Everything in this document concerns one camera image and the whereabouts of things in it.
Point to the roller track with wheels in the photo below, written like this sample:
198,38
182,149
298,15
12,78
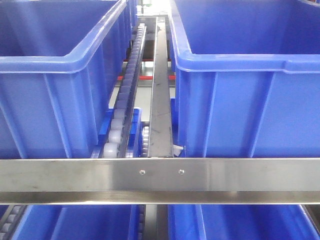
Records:
115,142

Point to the steel front crossbar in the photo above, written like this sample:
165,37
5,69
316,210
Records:
160,181

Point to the blue bin top right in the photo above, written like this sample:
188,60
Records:
247,77

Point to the blue bin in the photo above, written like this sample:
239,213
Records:
59,62
239,222
79,222
247,77

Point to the blue bin bottom right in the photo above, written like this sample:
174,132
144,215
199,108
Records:
239,222

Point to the blue bin top left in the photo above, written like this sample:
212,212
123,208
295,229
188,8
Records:
59,62

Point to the blue bin bottom left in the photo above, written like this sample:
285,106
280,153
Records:
79,222

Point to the steel divider rail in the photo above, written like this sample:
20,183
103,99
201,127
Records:
160,142

